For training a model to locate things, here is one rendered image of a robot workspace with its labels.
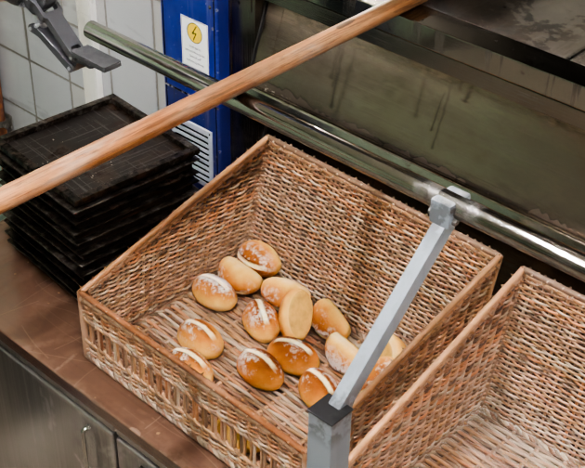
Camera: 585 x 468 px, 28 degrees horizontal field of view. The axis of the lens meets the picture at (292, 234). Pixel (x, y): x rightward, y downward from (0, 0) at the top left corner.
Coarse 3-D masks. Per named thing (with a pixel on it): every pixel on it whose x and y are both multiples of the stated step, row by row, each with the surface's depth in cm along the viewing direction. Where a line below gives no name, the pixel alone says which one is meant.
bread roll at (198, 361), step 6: (174, 348) 204; (180, 348) 203; (186, 348) 203; (174, 354) 202; (180, 354) 201; (186, 354) 201; (192, 354) 201; (198, 354) 202; (186, 360) 200; (192, 360) 200; (198, 360) 201; (204, 360) 201; (192, 366) 200; (198, 366) 200; (204, 366) 200; (210, 366) 202; (204, 372) 200; (210, 372) 201; (210, 378) 201
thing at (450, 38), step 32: (320, 0) 200; (352, 0) 195; (384, 0) 194; (416, 32) 188; (448, 32) 184; (480, 32) 184; (480, 64) 182; (512, 64) 178; (544, 64) 176; (576, 64) 176; (576, 96) 172
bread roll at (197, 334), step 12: (180, 324) 211; (192, 324) 208; (204, 324) 208; (180, 336) 209; (192, 336) 207; (204, 336) 206; (216, 336) 207; (192, 348) 207; (204, 348) 206; (216, 348) 207
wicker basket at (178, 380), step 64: (256, 192) 226; (128, 256) 206; (192, 256) 220; (320, 256) 218; (384, 256) 208; (448, 256) 198; (128, 320) 214; (448, 320) 187; (128, 384) 202; (192, 384) 186; (384, 384) 180
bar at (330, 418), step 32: (96, 32) 185; (160, 64) 177; (288, 128) 162; (320, 128) 161; (352, 160) 156; (384, 160) 154; (416, 192) 150; (448, 192) 148; (448, 224) 147; (480, 224) 144; (512, 224) 142; (416, 256) 149; (544, 256) 139; (576, 256) 137; (416, 288) 149; (384, 320) 148; (352, 384) 147; (320, 416) 146; (320, 448) 149
